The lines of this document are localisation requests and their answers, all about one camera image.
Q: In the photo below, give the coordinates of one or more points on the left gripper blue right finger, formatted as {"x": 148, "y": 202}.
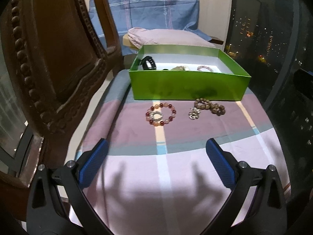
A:
{"x": 220, "y": 162}

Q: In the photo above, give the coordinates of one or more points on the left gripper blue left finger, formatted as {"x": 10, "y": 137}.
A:
{"x": 90, "y": 162}

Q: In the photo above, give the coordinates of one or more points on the black watch band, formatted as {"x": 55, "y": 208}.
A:
{"x": 148, "y": 63}

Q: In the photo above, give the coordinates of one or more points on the pink striped bed sheet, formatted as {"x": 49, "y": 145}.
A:
{"x": 159, "y": 180}

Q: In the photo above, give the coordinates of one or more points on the green cardboard box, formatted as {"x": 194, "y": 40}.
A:
{"x": 187, "y": 73}

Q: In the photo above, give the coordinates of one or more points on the carved wooden chair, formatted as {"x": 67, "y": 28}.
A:
{"x": 56, "y": 63}

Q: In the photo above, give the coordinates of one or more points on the pink pillow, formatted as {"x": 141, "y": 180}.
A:
{"x": 141, "y": 36}

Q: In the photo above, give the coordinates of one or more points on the blue plaid cloth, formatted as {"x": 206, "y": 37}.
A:
{"x": 157, "y": 14}

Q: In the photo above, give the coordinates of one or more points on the dark window frame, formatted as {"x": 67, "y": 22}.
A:
{"x": 271, "y": 40}

